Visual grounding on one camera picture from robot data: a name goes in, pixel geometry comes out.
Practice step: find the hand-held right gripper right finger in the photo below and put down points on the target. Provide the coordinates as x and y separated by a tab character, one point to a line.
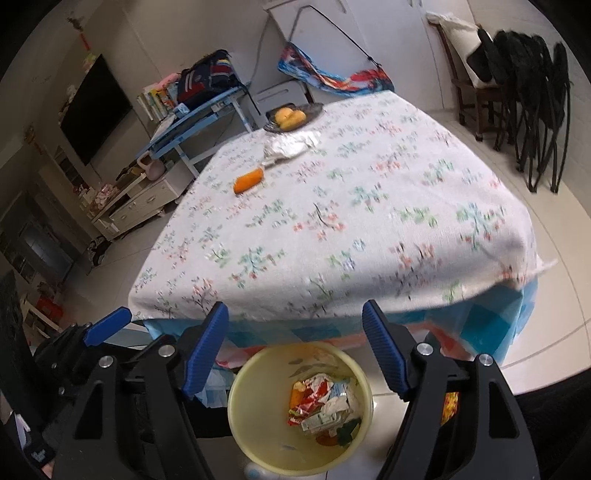
383	350

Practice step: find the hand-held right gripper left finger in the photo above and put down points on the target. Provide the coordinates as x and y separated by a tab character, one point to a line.
207	350

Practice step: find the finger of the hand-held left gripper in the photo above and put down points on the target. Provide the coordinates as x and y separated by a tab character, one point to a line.
108	325

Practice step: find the white drink carton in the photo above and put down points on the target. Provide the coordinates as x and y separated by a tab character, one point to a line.
332	408

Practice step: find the yellow trash bin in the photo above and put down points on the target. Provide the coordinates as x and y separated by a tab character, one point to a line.
258	424

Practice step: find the blue checked undercloth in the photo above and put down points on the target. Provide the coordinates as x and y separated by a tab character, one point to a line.
485	323

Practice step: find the dark glass cabinet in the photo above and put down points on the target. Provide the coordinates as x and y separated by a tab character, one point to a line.
37	240

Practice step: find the cream television cabinet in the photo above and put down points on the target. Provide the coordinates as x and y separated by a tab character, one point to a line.
143	203

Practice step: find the pink kettlebell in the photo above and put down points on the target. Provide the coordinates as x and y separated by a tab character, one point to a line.
154	171

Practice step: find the floral tablecloth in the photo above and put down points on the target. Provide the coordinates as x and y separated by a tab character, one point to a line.
369	161

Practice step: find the black television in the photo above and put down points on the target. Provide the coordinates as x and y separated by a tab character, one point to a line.
94	110

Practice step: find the silvery plastic wrapper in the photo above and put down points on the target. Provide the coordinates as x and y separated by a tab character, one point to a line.
286	147

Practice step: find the blue study desk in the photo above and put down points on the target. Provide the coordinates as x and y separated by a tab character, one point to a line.
194	120

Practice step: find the row of books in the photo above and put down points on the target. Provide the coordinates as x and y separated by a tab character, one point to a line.
157	99

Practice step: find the yellow mango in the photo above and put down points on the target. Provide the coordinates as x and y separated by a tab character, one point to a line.
296	122
282	115

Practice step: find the wicker basket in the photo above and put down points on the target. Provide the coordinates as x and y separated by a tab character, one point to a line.
314	110

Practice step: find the dark backpack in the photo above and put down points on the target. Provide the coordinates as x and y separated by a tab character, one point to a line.
207	78

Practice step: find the wooden chair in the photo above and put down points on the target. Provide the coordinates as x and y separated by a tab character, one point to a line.
466	92

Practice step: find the colourful printed cloth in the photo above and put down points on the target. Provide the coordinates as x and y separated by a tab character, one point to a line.
332	83

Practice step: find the white cabinet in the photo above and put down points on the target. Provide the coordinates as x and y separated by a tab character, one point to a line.
406	46

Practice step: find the black folding chair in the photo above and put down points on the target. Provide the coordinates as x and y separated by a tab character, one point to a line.
549	83
503	64

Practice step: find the cream cushion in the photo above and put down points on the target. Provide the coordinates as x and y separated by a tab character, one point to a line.
457	41

